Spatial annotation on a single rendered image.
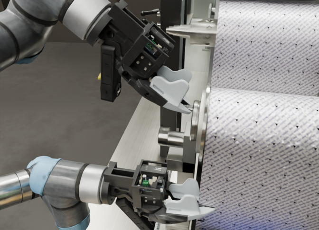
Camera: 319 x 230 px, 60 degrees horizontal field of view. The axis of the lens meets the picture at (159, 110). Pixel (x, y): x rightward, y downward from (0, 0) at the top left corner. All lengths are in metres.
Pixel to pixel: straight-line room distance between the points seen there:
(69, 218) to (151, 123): 0.56
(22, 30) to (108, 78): 0.15
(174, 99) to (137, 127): 0.62
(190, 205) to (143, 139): 0.52
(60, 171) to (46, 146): 1.99
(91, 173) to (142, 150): 0.43
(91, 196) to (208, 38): 0.43
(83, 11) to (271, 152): 0.35
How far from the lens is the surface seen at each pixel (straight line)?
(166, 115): 0.84
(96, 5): 0.45
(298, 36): 0.64
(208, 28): 0.67
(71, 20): 0.46
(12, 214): 2.13
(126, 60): 0.44
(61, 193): 0.59
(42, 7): 0.48
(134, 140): 1.02
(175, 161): 0.59
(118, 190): 0.57
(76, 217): 0.66
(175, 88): 0.46
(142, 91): 0.45
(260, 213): 0.57
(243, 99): 0.46
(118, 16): 0.44
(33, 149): 2.57
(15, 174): 0.74
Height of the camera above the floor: 1.54
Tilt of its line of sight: 33 degrees down
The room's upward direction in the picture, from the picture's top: straight up
